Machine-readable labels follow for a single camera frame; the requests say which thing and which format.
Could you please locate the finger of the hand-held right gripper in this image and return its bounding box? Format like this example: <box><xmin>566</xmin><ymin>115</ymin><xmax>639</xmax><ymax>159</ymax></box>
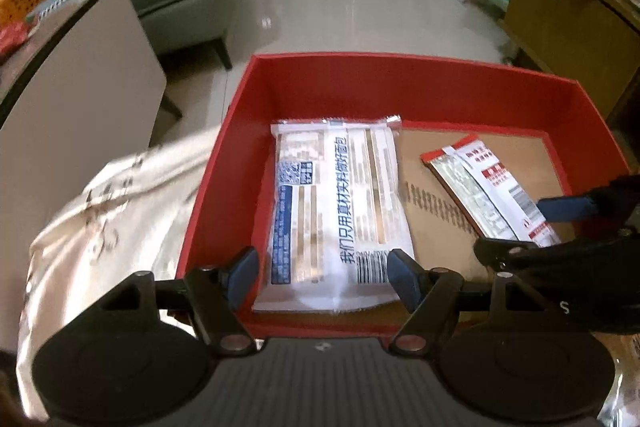
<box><xmin>536</xmin><ymin>174</ymin><xmax>640</xmax><ymax>224</ymax></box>
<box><xmin>472</xmin><ymin>236</ymin><xmax>543</xmax><ymax>272</ymax></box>

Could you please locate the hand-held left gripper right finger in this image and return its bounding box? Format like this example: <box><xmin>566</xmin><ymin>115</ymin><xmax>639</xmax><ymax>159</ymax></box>
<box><xmin>387</xmin><ymin>248</ymin><xmax>551</xmax><ymax>356</ymax></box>

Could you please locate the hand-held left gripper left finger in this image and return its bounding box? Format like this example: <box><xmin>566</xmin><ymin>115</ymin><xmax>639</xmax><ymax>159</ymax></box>
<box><xmin>92</xmin><ymin>246</ymin><xmax>261</xmax><ymax>355</ymax></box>

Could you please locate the red and white snack packet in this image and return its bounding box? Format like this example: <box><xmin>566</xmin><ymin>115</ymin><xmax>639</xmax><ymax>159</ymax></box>
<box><xmin>419</xmin><ymin>134</ymin><xmax>563</xmax><ymax>248</ymax></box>

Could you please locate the white bread packet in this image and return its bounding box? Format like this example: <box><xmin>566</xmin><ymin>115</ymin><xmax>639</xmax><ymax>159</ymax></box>
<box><xmin>252</xmin><ymin>114</ymin><xmax>418</xmax><ymax>313</ymax></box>

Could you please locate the red cardboard box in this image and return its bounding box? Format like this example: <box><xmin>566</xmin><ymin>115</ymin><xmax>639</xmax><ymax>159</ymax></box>
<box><xmin>175</xmin><ymin>52</ymin><xmax>631</xmax><ymax>340</ymax></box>

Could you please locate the brown cardboard sheet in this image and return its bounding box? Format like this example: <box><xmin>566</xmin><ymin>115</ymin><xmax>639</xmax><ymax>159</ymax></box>
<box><xmin>252</xmin><ymin>122</ymin><xmax>576</xmax><ymax>324</ymax></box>

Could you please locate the wooden cabinet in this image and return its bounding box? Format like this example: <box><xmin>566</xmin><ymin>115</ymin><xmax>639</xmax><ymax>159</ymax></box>
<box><xmin>500</xmin><ymin>0</ymin><xmax>640</xmax><ymax>120</ymax></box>

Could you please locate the beige cabinet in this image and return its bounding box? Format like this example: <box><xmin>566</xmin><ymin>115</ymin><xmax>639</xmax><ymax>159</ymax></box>
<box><xmin>0</xmin><ymin>0</ymin><xmax>170</xmax><ymax>228</ymax></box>

